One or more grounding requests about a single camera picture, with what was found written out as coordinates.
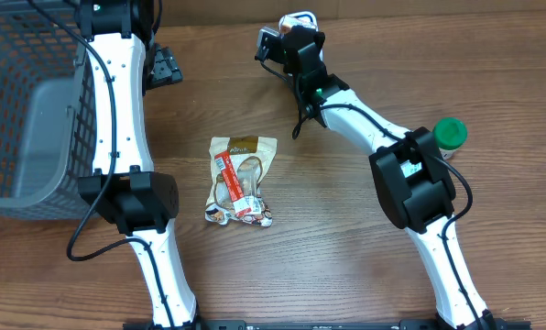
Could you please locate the beige snack pouch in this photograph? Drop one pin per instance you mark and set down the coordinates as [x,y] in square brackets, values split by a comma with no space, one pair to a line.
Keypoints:
[251,157]

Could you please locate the white barcode scanner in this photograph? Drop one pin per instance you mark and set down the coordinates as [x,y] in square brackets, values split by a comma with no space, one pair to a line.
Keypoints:
[306,14]

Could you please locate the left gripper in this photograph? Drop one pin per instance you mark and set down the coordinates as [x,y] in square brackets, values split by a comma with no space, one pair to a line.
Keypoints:
[164,67]

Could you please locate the small orange snack packet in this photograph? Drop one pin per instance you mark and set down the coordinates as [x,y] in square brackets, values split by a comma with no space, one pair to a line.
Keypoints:
[287,23]

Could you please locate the grey plastic mesh basket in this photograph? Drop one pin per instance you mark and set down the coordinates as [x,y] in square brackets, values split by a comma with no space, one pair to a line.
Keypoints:
[47,112]

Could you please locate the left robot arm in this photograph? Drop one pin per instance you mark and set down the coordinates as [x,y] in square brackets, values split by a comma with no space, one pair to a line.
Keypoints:
[124,188]

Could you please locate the green lidded jar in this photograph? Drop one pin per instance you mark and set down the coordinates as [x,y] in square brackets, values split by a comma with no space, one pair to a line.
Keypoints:
[450,134]

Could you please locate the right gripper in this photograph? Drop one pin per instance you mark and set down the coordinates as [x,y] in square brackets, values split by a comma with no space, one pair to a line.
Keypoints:
[312,35]

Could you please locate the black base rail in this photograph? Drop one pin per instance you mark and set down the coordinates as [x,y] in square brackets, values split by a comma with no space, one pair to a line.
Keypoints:
[404,324]

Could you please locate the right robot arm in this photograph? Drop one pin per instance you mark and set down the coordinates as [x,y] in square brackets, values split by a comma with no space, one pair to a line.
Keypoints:
[414,183]

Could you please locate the red snack bar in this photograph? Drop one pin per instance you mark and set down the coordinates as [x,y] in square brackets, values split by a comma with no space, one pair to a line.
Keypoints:
[225,165]

